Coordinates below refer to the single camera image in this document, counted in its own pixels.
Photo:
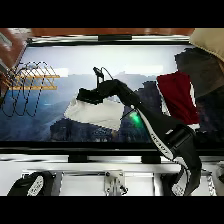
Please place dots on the yellow clothes hanger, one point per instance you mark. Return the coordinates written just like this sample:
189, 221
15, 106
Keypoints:
36, 76
31, 87

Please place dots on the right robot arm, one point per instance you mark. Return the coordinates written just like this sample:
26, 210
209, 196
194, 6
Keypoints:
160, 133

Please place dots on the silver frame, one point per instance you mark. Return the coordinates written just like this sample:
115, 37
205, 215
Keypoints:
86, 176

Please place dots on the light grey T-shirt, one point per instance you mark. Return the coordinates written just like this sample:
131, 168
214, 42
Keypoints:
96, 115

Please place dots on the black clothes hanger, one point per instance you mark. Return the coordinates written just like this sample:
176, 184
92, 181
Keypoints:
36, 100
9, 100
22, 100

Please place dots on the beige garment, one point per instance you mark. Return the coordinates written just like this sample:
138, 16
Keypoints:
210, 40

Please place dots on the dark grey garment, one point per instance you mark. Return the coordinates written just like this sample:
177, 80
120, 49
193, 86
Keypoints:
203, 71

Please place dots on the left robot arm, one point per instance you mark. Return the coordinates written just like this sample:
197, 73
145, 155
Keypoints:
33, 184

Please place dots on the red garment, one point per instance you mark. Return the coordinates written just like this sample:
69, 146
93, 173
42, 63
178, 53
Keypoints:
178, 96

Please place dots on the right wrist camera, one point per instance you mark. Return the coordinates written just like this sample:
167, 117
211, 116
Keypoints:
99, 75

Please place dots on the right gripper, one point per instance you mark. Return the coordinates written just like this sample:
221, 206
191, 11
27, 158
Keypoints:
90, 95

